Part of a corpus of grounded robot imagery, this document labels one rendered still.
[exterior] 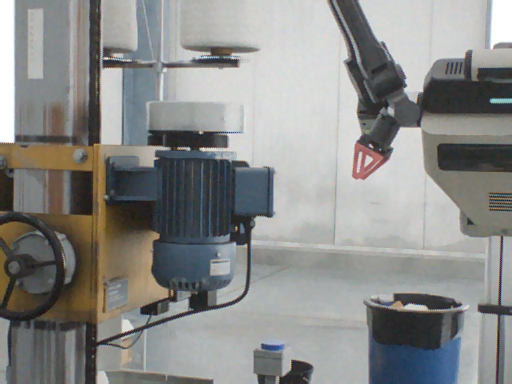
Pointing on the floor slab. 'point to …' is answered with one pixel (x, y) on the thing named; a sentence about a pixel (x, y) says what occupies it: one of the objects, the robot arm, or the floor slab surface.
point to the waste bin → (414, 338)
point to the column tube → (26, 93)
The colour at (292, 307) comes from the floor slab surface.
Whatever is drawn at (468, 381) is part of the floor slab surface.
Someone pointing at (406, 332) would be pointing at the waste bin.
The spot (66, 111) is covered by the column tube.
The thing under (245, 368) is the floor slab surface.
